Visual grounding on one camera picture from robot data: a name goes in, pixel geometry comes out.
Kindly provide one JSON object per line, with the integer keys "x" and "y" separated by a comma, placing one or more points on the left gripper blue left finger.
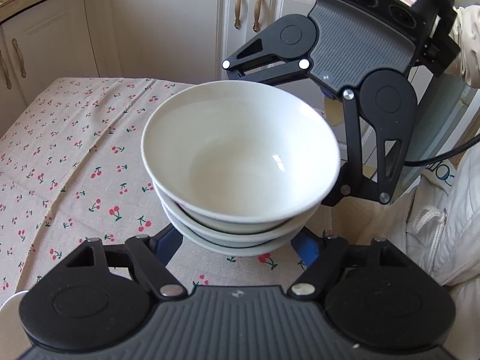
{"x": 149, "y": 256}

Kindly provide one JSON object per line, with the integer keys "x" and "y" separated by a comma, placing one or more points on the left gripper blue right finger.
{"x": 322, "y": 256}

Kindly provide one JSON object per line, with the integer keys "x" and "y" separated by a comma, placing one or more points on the pink flower white bowl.
{"x": 222, "y": 247}

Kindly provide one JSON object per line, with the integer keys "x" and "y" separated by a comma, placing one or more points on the large front fruit-pattern plate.
{"x": 10, "y": 310}

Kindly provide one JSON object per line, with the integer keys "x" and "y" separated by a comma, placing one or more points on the white kitchen cabinets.
{"x": 179, "y": 40}

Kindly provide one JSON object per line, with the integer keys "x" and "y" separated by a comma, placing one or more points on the right gloved hand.
{"x": 465, "y": 32}

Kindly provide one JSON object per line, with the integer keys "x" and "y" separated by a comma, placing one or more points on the cherry print tablecloth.
{"x": 71, "y": 169}

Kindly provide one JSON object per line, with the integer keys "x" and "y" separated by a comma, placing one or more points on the white jacket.
{"x": 437, "y": 223}

